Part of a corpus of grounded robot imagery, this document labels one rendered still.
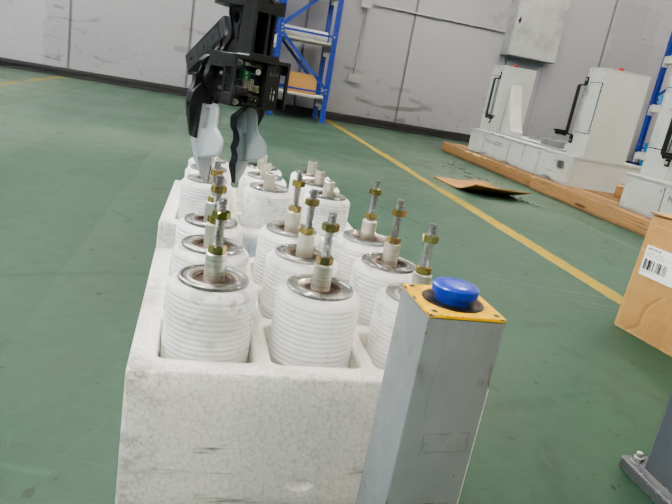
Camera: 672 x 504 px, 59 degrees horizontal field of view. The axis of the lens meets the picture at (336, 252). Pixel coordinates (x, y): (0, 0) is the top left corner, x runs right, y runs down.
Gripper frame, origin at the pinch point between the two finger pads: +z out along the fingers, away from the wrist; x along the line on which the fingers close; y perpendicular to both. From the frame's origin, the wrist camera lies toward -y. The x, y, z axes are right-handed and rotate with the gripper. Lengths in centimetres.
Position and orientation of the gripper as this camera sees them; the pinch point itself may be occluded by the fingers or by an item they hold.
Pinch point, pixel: (218, 170)
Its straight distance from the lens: 75.2
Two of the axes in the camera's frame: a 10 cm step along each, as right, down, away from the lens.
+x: 7.7, -0.5, 6.3
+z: -1.7, 9.5, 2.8
